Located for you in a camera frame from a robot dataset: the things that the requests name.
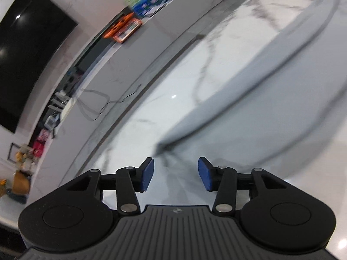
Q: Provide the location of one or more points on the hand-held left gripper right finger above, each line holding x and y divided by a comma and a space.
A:
205, 174

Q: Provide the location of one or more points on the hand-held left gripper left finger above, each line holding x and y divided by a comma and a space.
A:
146, 174

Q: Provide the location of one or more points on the light grey garment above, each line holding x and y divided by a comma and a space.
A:
257, 81

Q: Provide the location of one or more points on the white router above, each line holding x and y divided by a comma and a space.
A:
66, 107

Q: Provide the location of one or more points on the red box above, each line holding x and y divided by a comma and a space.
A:
38, 147

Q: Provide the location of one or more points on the white marble media console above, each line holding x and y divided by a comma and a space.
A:
113, 67

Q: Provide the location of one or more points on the golden vase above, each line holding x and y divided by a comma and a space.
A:
21, 185

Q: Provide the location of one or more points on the yellow plush toy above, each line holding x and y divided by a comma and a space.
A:
20, 157

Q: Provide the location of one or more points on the orange box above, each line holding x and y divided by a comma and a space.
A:
124, 29

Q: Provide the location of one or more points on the black television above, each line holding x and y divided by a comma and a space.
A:
27, 46

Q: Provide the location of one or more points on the small black picture frame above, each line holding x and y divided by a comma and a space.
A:
12, 151

